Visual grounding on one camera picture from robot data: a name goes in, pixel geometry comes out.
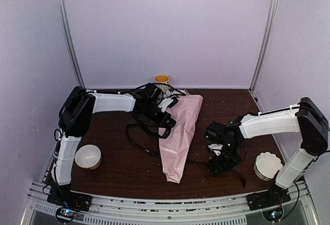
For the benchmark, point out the front aluminium rail base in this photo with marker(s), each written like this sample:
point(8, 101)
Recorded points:
point(221, 210)

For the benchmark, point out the aluminium frame post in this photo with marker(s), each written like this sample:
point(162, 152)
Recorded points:
point(273, 5)
point(69, 42)

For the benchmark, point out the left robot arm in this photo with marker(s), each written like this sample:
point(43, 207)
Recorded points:
point(146, 104)

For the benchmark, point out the purple pink wrapping paper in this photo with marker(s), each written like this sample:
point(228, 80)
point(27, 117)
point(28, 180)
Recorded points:
point(174, 149)

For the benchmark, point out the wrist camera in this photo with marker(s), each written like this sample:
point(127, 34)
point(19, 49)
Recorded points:
point(215, 148)
point(168, 103)

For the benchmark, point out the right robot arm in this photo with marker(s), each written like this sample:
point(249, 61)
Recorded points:
point(226, 140)

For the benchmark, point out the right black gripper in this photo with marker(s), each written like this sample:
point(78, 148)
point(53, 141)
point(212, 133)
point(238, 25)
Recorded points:
point(217, 166)

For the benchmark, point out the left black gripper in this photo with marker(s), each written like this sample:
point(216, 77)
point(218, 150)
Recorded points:
point(161, 122)

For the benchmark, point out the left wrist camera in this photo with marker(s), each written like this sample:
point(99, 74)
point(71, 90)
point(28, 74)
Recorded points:
point(168, 103)

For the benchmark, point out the patterned mug orange inside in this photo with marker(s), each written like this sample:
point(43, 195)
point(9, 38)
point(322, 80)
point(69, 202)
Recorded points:
point(162, 82)

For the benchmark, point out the right aluminium frame post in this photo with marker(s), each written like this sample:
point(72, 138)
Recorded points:
point(273, 5)

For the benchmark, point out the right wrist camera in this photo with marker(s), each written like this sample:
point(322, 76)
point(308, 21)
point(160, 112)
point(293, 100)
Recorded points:
point(215, 148)

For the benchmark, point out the left aluminium frame post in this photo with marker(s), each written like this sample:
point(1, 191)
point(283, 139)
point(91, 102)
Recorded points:
point(69, 42)

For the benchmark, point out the white round bowl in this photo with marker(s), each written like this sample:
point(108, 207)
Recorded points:
point(88, 157)

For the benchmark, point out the white scalloped bowl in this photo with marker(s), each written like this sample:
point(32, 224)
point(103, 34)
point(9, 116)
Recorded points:
point(267, 165)

